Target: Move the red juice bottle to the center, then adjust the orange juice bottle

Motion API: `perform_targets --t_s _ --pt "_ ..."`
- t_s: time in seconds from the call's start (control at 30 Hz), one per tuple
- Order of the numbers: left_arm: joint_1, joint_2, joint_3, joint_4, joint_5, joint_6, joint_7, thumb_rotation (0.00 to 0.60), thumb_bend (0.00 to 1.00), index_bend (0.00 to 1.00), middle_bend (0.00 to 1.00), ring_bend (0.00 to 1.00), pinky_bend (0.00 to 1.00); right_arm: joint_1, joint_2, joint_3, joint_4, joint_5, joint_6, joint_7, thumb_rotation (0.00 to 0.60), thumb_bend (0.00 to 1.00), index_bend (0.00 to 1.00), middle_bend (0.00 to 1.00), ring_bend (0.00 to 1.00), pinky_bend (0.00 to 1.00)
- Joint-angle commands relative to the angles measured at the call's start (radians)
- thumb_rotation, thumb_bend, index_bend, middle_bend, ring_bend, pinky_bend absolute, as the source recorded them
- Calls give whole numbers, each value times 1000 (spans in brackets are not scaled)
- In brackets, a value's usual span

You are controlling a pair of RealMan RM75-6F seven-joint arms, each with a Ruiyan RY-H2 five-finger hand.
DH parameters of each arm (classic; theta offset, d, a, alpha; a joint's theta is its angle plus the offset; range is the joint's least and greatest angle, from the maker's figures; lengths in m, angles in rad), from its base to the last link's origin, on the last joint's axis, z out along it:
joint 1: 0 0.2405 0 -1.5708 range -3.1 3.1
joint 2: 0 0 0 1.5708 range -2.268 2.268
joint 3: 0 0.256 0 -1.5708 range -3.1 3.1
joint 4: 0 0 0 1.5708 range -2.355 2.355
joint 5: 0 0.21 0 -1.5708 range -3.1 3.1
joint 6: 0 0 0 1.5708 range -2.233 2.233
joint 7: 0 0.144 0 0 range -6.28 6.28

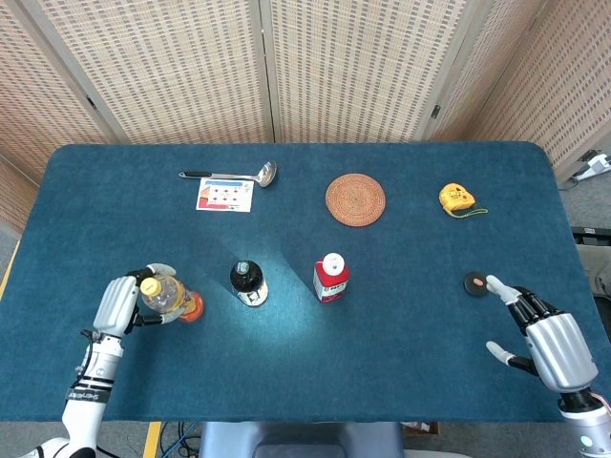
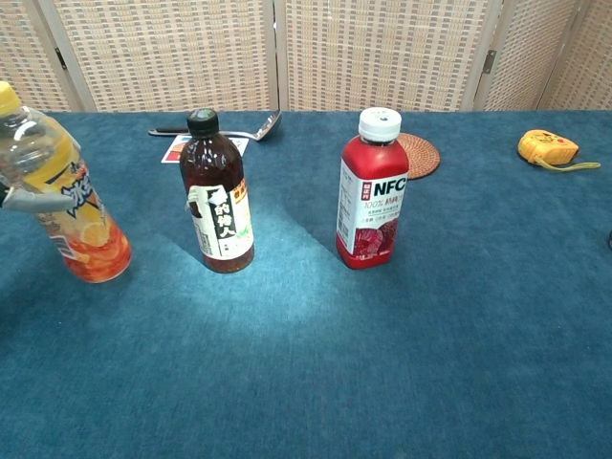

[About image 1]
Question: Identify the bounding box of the orange iced tea bottle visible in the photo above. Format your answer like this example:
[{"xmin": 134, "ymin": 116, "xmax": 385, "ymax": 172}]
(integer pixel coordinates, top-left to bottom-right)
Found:
[{"xmin": 139, "ymin": 262, "xmax": 205, "ymax": 324}]

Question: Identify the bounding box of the dark brown tea bottle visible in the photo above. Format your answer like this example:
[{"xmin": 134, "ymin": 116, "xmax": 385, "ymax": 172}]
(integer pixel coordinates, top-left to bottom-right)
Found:
[{"xmin": 229, "ymin": 260, "xmax": 269, "ymax": 308}]

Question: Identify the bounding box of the white device on floor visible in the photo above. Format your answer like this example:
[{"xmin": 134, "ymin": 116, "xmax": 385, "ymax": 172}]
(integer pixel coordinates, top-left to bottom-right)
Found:
[{"xmin": 572, "ymin": 150, "xmax": 611, "ymax": 182}]

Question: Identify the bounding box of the bundle of floor cables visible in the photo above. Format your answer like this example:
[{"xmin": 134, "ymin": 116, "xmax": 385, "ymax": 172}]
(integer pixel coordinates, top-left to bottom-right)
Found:
[{"xmin": 159, "ymin": 422, "xmax": 202, "ymax": 458}]

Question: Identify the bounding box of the black disc orange centre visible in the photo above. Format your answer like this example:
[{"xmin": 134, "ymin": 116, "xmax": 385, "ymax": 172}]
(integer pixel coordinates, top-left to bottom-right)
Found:
[{"xmin": 463, "ymin": 271, "xmax": 490, "ymax": 297}]

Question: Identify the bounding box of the printed paper card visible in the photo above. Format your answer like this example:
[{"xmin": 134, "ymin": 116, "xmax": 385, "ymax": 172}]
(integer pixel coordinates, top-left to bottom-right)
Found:
[{"xmin": 195, "ymin": 177, "xmax": 255, "ymax": 212}]

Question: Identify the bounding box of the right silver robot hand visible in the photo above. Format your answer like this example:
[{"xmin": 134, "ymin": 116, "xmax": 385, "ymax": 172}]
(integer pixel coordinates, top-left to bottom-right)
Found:
[{"xmin": 484, "ymin": 274, "xmax": 600, "ymax": 395}]

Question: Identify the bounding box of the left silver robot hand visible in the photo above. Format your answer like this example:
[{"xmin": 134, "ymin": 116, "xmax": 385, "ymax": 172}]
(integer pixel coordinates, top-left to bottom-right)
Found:
[{"xmin": 92, "ymin": 262, "xmax": 183, "ymax": 338}]

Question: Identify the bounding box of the woven folding screen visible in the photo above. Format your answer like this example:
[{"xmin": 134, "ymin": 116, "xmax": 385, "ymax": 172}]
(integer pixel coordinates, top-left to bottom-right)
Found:
[{"xmin": 0, "ymin": 0, "xmax": 611, "ymax": 235}]

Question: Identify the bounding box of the round woven rattan coaster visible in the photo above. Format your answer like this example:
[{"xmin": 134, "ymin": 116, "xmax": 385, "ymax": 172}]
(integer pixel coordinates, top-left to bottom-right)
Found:
[{"xmin": 325, "ymin": 173, "xmax": 388, "ymax": 227}]

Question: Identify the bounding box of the yellow tape measure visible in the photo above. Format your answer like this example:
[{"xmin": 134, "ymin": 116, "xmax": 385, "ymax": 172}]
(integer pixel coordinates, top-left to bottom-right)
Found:
[{"xmin": 438, "ymin": 183, "xmax": 489, "ymax": 219}]

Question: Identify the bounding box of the metal ladle black handle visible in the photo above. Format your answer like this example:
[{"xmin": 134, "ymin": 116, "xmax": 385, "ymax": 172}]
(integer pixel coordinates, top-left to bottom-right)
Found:
[{"xmin": 178, "ymin": 160, "xmax": 279, "ymax": 189}]

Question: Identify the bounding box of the black metal stand foot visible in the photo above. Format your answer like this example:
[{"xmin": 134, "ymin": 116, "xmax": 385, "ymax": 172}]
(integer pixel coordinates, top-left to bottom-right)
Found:
[{"xmin": 571, "ymin": 226, "xmax": 611, "ymax": 247}]

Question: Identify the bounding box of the red NFC juice bottle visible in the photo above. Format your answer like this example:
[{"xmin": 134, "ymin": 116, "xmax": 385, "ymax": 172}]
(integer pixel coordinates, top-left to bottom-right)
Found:
[{"xmin": 312, "ymin": 252, "xmax": 350, "ymax": 303}]

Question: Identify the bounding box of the blue felt table cover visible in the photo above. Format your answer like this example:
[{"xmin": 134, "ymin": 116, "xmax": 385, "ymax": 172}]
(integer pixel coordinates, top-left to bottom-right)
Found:
[{"xmin": 0, "ymin": 141, "xmax": 611, "ymax": 424}]

